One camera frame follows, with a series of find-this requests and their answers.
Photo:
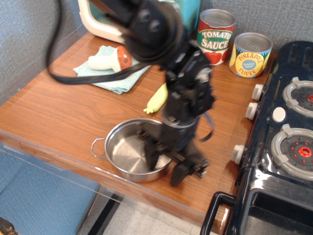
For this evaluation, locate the teal toy microwave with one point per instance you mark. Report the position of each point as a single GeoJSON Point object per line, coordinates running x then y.
{"type": "Point", "coordinates": [98, 23]}

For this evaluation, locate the pineapple slices can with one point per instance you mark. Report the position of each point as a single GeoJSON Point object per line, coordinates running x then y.
{"type": "Point", "coordinates": [250, 54]}

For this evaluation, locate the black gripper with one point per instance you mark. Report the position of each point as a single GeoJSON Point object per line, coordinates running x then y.
{"type": "Point", "coordinates": [176, 140]}

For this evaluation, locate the metal pot with handles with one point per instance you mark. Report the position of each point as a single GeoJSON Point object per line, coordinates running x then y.
{"type": "Point", "coordinates": [125, 151]}

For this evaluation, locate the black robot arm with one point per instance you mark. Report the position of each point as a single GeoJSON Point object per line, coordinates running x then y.
{"type": "Point", "coordinates": [155, 35]}

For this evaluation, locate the tomato sauce can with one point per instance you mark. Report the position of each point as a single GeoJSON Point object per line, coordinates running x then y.
{"type": "Point", "coordinates": [215, 31]}

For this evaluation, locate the light blue folded cloth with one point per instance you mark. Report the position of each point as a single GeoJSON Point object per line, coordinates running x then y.
{"type": "Point", "coordinates": [118, 87]}

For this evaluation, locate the plush brown white mushroom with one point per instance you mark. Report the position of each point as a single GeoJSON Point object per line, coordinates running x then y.
{"type": "Point", "coordinates": [119, 60]}

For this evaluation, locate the spoon with yellow handle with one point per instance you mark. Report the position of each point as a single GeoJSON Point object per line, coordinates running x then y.
{"type": "Point", "coordinates": [157, 100]}

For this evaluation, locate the black toy stove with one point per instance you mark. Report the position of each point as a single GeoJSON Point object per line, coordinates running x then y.
{"type": "Point", "coordinates": [274, 194]}

